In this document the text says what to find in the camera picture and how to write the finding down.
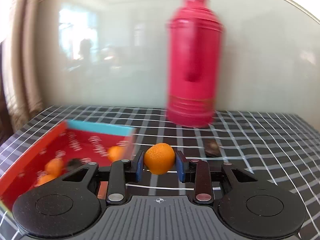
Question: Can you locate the small orange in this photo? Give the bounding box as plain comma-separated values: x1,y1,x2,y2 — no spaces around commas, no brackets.
144,143,176,175
107,146,125,163

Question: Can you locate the dark fruit at back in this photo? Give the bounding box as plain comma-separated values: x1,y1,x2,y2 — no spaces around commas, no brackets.
204,139,221,158

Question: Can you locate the black white checkered tablecloth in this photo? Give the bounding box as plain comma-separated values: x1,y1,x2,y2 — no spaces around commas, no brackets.
1,106,319,239

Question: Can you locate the dark brown round fruit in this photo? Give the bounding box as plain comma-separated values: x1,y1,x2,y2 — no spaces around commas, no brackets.
66,158,83,172

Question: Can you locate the colourful cardboard box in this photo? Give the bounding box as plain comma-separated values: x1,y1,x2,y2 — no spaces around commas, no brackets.
1,120,135,210

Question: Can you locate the orange behind large orange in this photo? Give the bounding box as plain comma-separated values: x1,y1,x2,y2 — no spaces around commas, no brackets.
45,158,64,177

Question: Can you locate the orange peeled fruit piece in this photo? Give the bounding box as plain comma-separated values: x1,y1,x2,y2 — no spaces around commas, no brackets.
36,174,56,186

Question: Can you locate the beige curtain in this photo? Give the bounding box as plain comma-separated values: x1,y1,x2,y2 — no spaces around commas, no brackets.
1,0,43,131

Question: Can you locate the red thermos flask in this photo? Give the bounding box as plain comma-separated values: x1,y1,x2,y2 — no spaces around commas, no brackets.
167,0,223,128

